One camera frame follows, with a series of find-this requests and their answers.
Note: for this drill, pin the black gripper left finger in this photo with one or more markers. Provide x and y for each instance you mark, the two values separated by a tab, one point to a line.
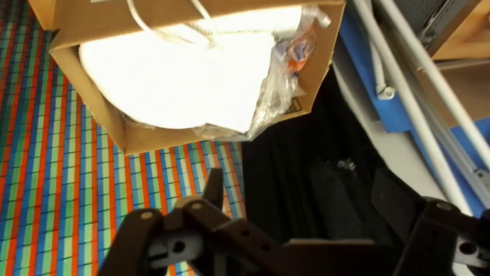
169	245

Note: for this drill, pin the silver metal pole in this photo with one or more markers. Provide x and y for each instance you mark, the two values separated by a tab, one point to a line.
439	86

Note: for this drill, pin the clear plastic bag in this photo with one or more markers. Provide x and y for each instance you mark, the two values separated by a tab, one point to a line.
286	86

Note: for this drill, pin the grey workbench with wooden top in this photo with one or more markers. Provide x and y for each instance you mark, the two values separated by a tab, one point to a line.
465	35

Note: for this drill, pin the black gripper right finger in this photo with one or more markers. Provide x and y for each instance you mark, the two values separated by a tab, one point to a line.
434	239

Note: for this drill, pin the blue panel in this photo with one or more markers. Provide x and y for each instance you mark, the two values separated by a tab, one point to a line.
393	115

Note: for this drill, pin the cardboard box with white label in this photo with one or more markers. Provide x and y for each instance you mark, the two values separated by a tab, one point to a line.
148	141

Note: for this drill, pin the white sheet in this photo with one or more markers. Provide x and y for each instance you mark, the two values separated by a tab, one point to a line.
178	76

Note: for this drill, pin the white pole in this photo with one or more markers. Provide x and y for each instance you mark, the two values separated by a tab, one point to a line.
414	107

